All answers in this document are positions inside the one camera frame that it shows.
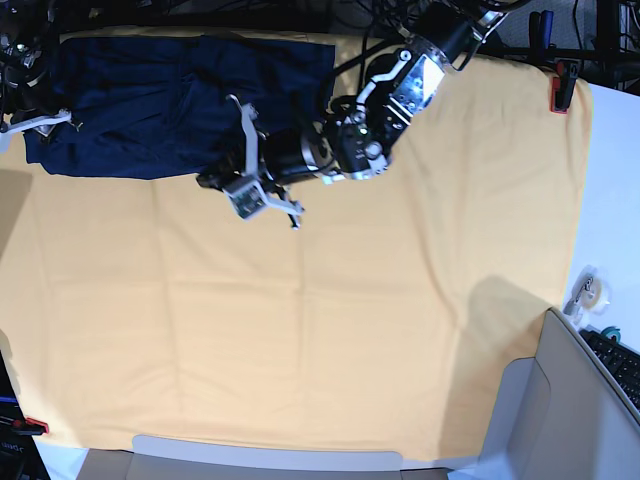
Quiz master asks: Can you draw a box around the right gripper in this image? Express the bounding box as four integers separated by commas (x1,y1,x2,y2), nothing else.
1,64,55,115

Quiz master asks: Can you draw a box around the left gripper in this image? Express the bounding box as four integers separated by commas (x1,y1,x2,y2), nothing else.
196,129,335,191

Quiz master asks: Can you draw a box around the dark blue long-sleeve shirt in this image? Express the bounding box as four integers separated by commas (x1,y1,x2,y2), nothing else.
24,36,335,180

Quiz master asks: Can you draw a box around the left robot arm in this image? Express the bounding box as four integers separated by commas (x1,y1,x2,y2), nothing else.
196,1,517,194

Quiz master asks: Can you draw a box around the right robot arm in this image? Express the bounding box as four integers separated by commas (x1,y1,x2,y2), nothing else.
1,1,56,120

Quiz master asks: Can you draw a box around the yellow table cloth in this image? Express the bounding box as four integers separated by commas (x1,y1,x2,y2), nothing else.
1,56,594,461

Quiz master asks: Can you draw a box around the white cardboard box bottom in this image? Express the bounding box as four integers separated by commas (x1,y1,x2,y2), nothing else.
78,435,451,480

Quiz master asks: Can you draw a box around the red clamp bottom left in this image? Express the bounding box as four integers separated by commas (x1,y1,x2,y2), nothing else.
9,418,49,436

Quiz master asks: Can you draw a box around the red clamp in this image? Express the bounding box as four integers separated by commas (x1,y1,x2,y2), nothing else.
9,418,49,436
550,60,580,114

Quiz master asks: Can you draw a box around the red clamp top right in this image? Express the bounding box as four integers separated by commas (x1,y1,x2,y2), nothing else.
550,60,580,114

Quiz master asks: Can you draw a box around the clear tape dispenser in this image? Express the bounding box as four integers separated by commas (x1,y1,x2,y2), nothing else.
563,265,612,317

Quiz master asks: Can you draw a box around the green tape roll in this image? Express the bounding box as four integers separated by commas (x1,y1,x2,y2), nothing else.
601,326,621,343

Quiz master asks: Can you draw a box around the black keyboard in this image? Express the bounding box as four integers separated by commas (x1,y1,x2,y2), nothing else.
580,330,640,409

